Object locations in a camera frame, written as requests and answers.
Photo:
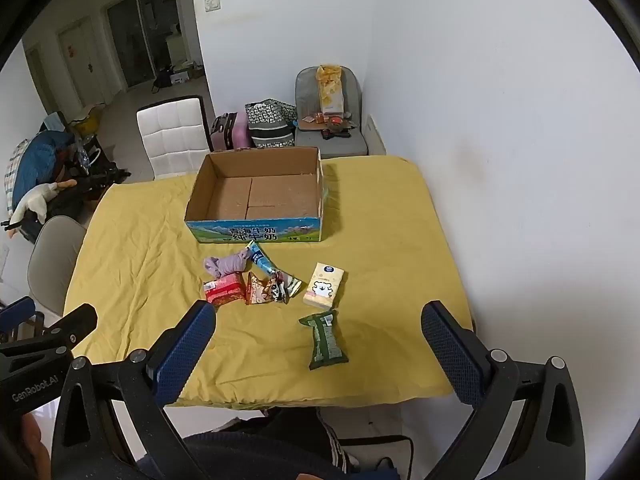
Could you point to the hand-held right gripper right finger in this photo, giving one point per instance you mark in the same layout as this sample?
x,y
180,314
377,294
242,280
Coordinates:
x,y
452,357

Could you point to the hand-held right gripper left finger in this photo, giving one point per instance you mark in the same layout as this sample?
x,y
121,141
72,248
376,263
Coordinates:
x,y
182,357

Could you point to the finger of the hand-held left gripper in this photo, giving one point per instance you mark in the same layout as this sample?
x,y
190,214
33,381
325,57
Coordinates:
x,y
75,324
16,311

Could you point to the red snack packet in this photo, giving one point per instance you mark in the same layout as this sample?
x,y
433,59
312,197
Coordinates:
x,y
225,290

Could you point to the orange snack packet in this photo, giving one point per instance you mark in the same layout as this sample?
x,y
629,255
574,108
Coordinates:
x,y
257,290

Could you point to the purple sock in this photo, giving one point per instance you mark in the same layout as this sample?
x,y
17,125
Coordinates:
x,y
225,263

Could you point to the blue tube-shaped packet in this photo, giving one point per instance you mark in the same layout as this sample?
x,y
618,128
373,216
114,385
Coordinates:
x,y
260,259

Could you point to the green snack packet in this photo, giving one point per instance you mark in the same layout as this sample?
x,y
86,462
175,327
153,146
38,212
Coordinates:
x,y
325,342

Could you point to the cardboard box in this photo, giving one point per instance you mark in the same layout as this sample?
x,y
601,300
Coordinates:
x,y
280,195

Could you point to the person's left hand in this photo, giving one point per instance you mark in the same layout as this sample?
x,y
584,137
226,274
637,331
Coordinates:
x,y
36,447

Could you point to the beige chair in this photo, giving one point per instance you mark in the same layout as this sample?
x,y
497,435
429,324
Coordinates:
x,y
52,260

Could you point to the person's dark clothing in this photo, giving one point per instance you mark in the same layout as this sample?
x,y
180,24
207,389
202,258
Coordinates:
x,y
250,447

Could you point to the white goose plush toy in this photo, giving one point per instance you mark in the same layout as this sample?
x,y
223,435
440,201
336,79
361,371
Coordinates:
x,y
37,200

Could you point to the yellow tablecloth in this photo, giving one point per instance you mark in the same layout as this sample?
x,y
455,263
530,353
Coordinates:
x,y
390,260

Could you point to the black tripod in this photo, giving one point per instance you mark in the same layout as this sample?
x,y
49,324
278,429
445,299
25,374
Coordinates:
x,y
97,175

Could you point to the blue clothing pile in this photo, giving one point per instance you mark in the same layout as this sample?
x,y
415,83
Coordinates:
x,y
42,155

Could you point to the yellow plastic bag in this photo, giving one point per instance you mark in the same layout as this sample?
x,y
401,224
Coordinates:
x,y
90,120

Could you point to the white padded chair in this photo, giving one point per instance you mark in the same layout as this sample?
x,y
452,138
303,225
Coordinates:
x,y
170,135

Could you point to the pink suitcase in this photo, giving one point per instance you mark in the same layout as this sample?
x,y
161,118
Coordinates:
x,y
232,132

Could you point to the white board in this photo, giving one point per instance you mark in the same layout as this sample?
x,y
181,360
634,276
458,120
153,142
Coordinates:
x,y
374,135

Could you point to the grey cushioned chair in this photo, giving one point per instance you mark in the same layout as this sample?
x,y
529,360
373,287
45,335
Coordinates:
x,y
340,146

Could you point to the black white patterned bag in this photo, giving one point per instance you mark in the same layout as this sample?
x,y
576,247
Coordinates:
x,y
267,120

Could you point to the black red small tool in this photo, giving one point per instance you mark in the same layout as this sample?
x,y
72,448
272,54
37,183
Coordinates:
x,y
335,133

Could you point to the wooden door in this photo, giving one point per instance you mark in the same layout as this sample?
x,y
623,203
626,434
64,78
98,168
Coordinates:
x,y
82,60

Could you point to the yellow snack bag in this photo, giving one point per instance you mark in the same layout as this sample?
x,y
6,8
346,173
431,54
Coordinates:
x,y
330,92

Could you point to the glass sliding door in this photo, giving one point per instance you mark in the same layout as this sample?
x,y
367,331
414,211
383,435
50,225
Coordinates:
x,y
140,35

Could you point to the white wall switch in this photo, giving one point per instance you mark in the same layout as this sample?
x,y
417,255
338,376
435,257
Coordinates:
x,y
212,4

